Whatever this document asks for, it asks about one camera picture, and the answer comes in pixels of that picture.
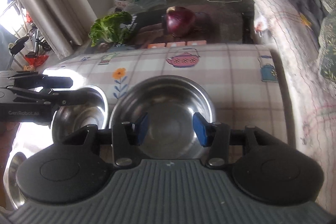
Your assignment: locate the red plastic bag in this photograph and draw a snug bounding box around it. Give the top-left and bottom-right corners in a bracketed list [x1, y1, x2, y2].
[24, 55, 49, 68]

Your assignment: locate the plaid floral tablecloth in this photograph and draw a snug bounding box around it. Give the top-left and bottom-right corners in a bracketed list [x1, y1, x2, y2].
[15, 43, 297, 162]

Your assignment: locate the white quilted blanket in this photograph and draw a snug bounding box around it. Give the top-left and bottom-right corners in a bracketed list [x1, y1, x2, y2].
[253, 0, 335, 213]

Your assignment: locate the large steel bowl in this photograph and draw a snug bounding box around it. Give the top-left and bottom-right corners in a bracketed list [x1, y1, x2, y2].
[109, 75, 216, 159]

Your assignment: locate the green leafy cabbage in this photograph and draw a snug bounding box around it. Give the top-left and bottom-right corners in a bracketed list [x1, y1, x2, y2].
[88, 11, 132, 47]

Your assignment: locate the purple red cabbage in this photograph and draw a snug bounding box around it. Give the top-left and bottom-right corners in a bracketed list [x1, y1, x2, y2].
[166, 6, 196, 38]

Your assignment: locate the steel plate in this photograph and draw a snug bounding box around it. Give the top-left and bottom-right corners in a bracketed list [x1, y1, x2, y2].
[3, 152, 27, 210]

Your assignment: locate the grey green patterned pillow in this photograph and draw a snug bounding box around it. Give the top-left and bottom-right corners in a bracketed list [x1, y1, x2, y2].
[318, 10, 335, 83]

